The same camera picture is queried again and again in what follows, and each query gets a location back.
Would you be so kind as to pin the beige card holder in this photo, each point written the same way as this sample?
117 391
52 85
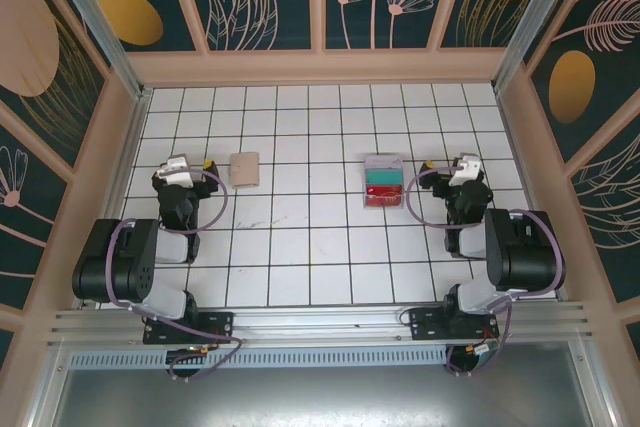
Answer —
245 169

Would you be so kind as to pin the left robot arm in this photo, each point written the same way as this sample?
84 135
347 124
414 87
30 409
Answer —
112 267

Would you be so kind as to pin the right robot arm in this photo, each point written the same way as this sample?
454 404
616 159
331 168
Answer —
520 252

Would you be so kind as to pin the clear acrylic card stand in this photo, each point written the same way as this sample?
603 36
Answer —
384 162

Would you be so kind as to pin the teal card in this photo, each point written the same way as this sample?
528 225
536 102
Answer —
384 176

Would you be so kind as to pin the red card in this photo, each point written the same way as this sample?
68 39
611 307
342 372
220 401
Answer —
384 193

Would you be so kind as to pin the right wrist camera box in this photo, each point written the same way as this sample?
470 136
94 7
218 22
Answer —
464 170

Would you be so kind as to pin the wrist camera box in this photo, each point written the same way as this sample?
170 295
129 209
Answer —
175 173
464 170

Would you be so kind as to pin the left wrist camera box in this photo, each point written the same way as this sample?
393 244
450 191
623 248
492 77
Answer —
175 173

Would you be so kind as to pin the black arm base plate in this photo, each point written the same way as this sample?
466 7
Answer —
425 324
220 327

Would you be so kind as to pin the aluminium frame post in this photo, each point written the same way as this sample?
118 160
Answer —
535 17
95 22

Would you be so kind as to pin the aluminium mounting rail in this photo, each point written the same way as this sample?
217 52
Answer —
320 322

